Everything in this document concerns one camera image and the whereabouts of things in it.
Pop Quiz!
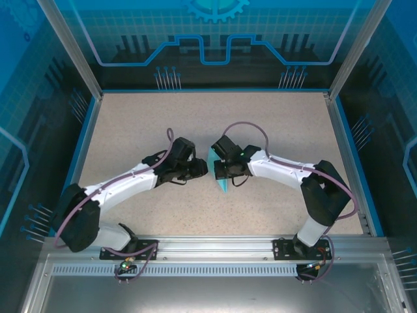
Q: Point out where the teal paper sheet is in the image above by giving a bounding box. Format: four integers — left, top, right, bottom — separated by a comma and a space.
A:
206, 146, 231, 196

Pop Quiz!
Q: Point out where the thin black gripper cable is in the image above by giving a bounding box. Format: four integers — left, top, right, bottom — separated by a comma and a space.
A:
229, 172, 252, 189
161, 177, 188, 187

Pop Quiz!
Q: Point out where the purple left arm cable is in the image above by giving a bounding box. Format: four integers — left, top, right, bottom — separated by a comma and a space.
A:
53, 127, 175, 284

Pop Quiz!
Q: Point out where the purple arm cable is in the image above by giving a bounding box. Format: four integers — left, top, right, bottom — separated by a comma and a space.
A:
53, 127, 175, 284
223, 121, 356, 285

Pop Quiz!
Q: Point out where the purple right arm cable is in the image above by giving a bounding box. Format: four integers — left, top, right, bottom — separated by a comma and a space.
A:
223, 121, 356, 285

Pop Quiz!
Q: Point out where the aluminium mounting rail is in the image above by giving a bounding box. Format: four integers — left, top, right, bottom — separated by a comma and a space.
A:
44, 235, 390, 261

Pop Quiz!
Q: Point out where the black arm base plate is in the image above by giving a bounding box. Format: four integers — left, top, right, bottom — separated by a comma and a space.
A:
272, 239, 330, 261
99, 239, 160, 261

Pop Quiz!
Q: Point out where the slotted grey cable duct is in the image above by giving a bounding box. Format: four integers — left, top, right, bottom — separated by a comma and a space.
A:
51, 264, 299, 277

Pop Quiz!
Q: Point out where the aluminium side rail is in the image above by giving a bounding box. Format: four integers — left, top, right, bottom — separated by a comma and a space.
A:
324, 92, 373, 236

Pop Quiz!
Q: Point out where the aluminium frame post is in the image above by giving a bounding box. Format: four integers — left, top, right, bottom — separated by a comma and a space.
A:
36, 0, 104, 100
327, 0, 394, 100

